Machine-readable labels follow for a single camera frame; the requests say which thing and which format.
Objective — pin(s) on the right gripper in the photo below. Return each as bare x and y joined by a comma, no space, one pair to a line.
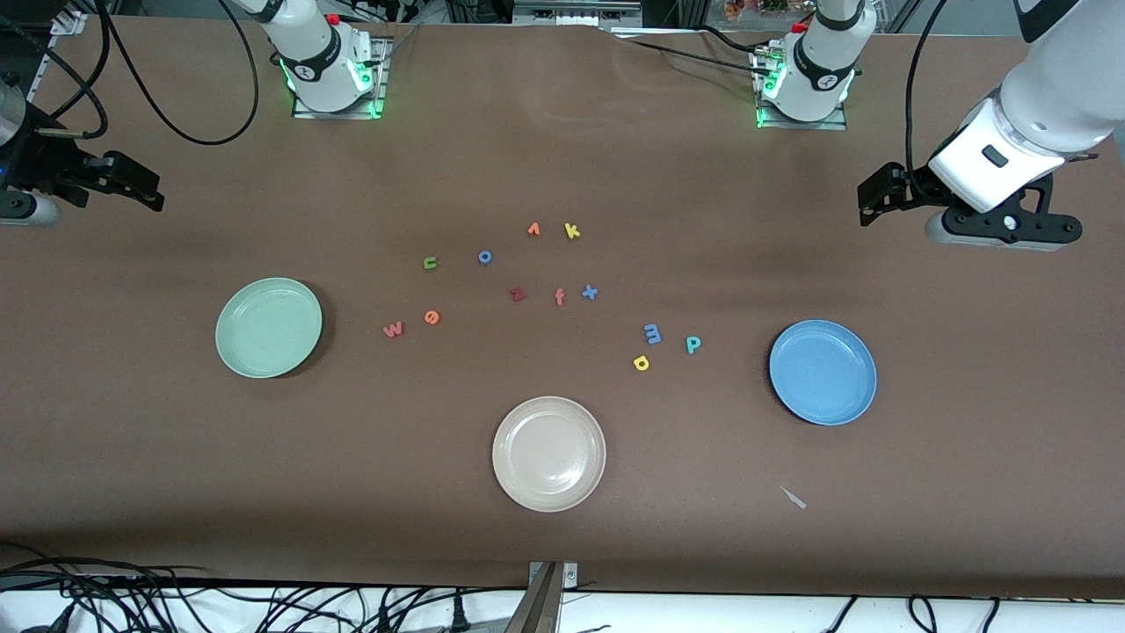
35,158

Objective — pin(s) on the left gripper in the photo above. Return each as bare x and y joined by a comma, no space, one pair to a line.
914,186

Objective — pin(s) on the teal foam letter p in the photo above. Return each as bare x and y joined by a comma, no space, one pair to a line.
690,344

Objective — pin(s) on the blue foam letter m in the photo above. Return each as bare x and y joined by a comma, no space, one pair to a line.
652,334

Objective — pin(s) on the yellow foam letter b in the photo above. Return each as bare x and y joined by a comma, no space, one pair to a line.
635,362

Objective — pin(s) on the pink foam letter w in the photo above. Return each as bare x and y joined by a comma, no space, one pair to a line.
393,331

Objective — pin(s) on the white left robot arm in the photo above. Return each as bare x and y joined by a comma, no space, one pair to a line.
822,61

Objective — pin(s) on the blue plate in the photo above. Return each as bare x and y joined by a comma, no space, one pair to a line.
823,372

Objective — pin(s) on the mint green plate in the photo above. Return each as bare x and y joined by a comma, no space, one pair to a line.
268,327

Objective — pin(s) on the brown table cover sheet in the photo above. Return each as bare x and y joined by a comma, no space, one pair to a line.
176,457

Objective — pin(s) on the small white paper scrap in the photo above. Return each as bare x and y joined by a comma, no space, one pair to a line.
794,498

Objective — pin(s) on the yellow foam letter k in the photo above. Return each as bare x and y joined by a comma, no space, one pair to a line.
569,231

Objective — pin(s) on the grey metal box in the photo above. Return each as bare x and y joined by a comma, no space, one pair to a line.
571,13

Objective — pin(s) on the beige plate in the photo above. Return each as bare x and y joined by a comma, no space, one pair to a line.
549,454

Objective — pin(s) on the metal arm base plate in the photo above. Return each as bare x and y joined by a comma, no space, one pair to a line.
338,115
804,126

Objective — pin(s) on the aluminium frame profile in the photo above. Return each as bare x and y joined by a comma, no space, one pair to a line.
70,22

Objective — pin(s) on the metal table edge bracket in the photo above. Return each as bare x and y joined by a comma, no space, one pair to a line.
545,598

